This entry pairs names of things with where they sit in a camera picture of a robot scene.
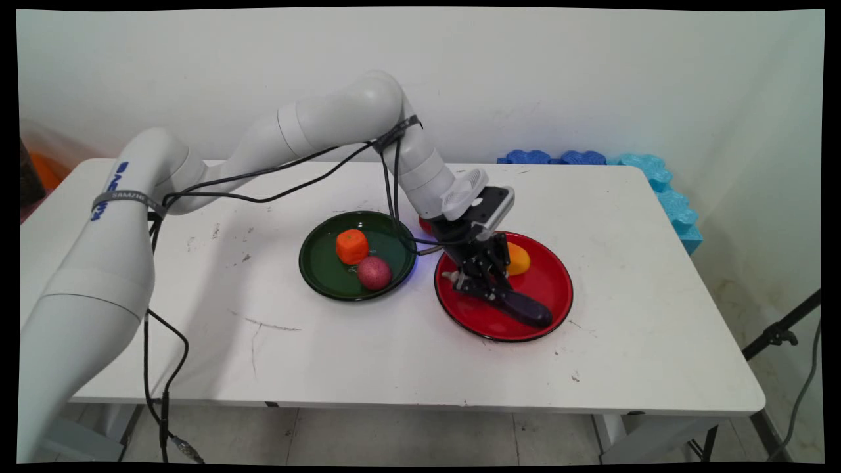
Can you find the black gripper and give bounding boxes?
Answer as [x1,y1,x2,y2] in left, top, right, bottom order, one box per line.
[430,215,514,304]

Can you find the purple toy eggplant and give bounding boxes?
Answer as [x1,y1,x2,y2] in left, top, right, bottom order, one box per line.
[442,268,555,330]

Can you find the yellow orange toy mango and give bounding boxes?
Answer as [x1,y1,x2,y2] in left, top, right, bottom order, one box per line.
[505,242,532,277]

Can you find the red plate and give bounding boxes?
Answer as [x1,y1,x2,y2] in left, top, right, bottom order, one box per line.
[434,231,574,343]

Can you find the reddish purple round potato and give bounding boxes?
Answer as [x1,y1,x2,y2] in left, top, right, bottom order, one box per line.
[357,256,394,292]

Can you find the orange carrot chunk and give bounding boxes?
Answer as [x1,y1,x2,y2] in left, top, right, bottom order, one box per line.
[336,228,371,266]

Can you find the dark blue foam mat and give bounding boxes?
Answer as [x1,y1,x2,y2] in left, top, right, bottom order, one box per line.
[497,149,608,166]

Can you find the dark green plate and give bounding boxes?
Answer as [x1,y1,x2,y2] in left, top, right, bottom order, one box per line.
[298,210,419,302]

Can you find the light blue foam mat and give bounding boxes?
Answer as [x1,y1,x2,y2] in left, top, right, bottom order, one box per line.
[604,153,704,256]

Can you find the white table leg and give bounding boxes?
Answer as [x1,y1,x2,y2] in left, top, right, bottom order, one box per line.
[590,412,722,464]

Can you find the black tripod stand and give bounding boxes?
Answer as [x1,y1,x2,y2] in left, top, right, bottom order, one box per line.
[741,289,823,464]

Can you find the dark table leg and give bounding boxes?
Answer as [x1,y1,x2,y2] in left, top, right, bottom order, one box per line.
[117,403,147,462]

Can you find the orange object in bag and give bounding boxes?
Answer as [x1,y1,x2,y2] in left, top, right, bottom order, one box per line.
[28,150,66,192]

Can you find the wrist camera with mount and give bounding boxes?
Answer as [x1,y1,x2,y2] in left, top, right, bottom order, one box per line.
[441,168,516,232]

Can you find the dark velcro strap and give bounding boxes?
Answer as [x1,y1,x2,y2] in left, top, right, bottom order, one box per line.
[372,114,422,155]

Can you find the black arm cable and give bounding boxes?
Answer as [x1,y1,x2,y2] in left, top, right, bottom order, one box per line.
[143,116,462,257]

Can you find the black cable with connector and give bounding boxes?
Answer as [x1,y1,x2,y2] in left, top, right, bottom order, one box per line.
[142,307,206,464]

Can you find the grey hanging cable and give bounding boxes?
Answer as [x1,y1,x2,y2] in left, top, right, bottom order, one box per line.
[767,319,823,462]

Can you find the grey velcro strap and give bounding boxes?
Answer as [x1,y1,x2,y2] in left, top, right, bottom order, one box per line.
[91,189,168,220]

